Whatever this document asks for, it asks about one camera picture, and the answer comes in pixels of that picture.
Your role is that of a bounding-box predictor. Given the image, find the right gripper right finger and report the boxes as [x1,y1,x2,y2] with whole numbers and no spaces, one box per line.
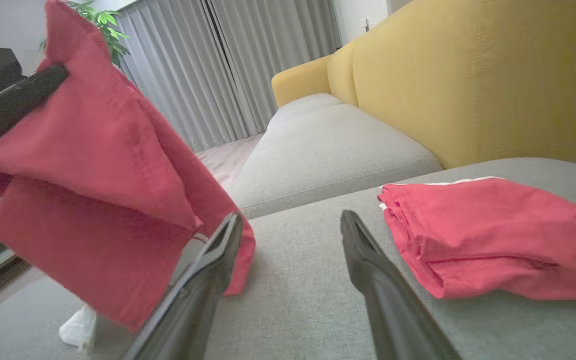
[340,210,464,360]

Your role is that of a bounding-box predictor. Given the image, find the red and white basketball jersey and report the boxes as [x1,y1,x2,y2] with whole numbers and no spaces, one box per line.
[0,0,257,351]

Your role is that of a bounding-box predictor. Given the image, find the yellow sofa armrest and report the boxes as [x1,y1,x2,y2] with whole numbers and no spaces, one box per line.
[271,54,335,109]

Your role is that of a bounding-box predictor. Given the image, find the long yellow sofa backrest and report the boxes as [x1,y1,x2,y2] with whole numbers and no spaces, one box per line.
[352,0,576,172]

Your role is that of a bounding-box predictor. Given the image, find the red shorts with white stripes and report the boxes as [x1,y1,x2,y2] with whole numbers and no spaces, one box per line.
[378,176,576,302]

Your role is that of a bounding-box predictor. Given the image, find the green potted plant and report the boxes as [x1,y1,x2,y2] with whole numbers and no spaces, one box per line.
[63,0,131,68]

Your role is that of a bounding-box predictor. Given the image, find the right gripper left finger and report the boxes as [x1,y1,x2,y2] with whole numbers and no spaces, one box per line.
[119,212,244,360]

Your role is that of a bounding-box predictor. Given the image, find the short yellow sofa backrest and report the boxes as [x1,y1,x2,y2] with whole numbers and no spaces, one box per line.
[326,41,360,107]

